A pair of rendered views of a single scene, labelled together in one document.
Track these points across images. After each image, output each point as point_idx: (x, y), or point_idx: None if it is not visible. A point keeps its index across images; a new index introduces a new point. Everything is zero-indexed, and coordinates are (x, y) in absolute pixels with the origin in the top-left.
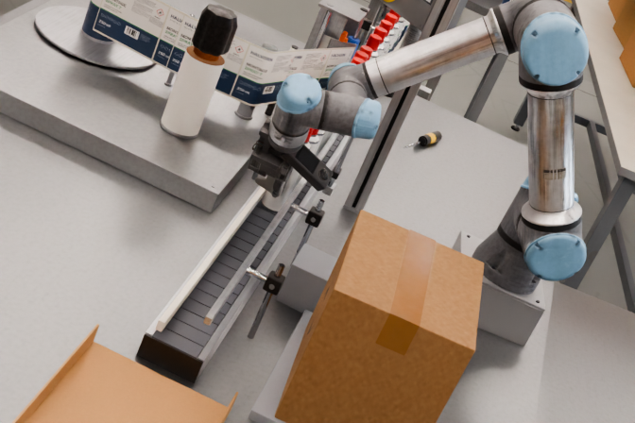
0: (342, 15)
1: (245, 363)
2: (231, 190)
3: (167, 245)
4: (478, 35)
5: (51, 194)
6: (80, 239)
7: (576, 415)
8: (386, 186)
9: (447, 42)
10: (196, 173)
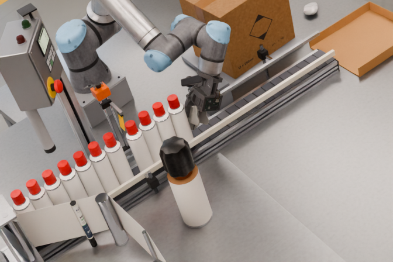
0: (7, 203)
1: (283, 68)
2: None
3: (274, 135)
4: None
5: (329, 171)
6: (328, 137)
7: (124, 47)
8: None
9: None
10: (221, 169)
